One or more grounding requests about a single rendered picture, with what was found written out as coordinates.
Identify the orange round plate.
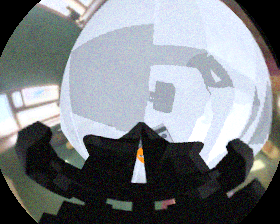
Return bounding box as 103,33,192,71
137,145,144,163

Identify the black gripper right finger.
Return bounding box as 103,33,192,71
141,123,204,184

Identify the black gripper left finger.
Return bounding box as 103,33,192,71
83,123,143,183

